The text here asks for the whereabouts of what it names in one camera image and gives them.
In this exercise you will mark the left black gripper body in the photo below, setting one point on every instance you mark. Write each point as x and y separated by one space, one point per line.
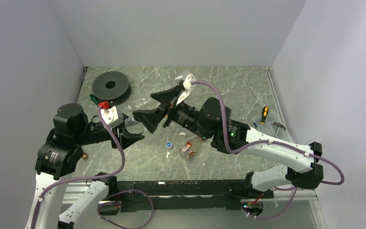
115 131

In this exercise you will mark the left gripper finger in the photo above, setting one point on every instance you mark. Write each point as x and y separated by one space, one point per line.
127 139
131 121

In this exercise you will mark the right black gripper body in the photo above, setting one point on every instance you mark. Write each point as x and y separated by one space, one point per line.
177 114

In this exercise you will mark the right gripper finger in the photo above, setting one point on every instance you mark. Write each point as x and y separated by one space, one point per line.
150 118
167 98

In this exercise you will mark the clear Pocari Sweat bottle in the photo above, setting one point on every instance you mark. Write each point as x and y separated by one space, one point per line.
140 103

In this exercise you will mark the small white bottle cap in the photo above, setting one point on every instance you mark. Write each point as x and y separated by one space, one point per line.
182 135

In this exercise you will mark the blue Pocari Sweat cap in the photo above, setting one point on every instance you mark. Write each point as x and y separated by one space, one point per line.
169 145

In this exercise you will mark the clear bottle black label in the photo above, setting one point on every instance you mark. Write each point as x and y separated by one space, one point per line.
133 126

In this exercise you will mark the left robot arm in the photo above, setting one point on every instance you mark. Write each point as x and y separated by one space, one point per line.
57 160

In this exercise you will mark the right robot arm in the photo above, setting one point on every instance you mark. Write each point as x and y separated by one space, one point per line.
298 164

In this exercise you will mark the small orange cap bottle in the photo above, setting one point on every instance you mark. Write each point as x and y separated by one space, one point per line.
191 147

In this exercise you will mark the black filament spool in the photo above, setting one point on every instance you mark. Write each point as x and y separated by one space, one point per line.
113 87

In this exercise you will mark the small brass fitting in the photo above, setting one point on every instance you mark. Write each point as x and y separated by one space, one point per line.
85 156

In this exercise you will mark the yellow black screwdriver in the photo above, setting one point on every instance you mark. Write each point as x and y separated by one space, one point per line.
265 112

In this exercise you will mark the small metal hammer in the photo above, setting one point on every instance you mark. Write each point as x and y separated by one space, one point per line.
279 126

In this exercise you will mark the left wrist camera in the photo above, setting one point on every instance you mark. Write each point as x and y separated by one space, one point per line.
112 116

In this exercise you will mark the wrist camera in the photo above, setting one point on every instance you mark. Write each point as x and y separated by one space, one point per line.
112 116
188 87

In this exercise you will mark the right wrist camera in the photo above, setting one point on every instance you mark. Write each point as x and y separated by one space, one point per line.
188 87

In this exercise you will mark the green handled screwdriver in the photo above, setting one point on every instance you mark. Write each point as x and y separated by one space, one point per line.
94 99

